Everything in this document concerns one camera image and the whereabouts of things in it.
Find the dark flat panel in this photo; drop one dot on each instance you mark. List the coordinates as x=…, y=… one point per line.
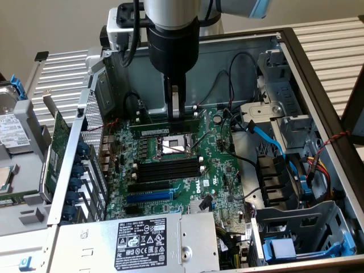
x=355, y=113

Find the blue expansion slot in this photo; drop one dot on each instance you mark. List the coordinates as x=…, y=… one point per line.
x=149, y=196

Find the silver CPU chip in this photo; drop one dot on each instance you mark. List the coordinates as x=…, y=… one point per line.
x=4, y=177

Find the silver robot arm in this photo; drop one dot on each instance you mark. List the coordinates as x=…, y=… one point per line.
x=170, y=11

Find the blue disk tray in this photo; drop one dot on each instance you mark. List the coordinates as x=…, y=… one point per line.
x=280, y=247

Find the metal disk bay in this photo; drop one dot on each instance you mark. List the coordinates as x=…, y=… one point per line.
x=284, y=94

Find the green graphics card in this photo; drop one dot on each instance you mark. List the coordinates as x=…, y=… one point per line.
x=57, y=148

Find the short black expansion slot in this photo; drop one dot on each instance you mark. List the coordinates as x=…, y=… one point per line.
x=132, y=210

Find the silver power supply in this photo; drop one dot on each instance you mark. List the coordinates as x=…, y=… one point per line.
x=99, y=241

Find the open PC case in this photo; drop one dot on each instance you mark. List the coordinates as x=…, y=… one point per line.
x=216, y=54

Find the socket locking lever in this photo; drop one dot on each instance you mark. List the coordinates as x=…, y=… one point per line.
x=202, y=140

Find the small silver heatsink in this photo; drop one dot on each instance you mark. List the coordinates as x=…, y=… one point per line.
x=194, y=207

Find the small blue clip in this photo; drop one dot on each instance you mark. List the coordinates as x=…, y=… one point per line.
x=25, y=264

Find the black plastic fan shroud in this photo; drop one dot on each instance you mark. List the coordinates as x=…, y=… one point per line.
x=273, y=176

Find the green RAM stick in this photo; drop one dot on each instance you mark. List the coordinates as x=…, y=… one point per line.
x=20, y=195
x=153, y=129

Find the CPU socket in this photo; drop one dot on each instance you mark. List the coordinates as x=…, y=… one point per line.
x=173, y=143

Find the green motherboard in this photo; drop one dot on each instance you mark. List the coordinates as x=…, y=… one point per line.
x=219, y=176

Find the small black end cap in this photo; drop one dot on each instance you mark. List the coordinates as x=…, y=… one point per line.
x=41, y=56

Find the blue card retention clip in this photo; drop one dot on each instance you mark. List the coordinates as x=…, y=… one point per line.
x=78, y=171
x=83, y=148
x=75, y=183
x=73, y=197
x=68, y=212

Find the black box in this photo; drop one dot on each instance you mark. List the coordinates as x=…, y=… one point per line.
x=103, y=37

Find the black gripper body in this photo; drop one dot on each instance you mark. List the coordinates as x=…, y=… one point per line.
x=173, y=48

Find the grey disk bay cage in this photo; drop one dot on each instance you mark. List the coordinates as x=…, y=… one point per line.
x=298, y=216

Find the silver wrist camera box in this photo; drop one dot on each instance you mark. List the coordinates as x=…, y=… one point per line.
x=122, y=31

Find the black RAM slot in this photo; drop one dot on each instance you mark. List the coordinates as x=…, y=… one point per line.
x=170, y=172
x=190, y=118
x=170, y=163
x=170, y=176
x=190, y=111
x=170, y=167
x=190, y=108
x=190, y=115

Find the coin cell battery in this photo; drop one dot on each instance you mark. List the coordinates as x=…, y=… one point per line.
x=218, y=119

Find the long black expansion slot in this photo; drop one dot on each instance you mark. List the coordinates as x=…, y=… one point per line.
x=148, y=187

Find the silver hard disk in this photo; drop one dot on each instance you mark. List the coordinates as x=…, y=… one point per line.
x=11, y=130

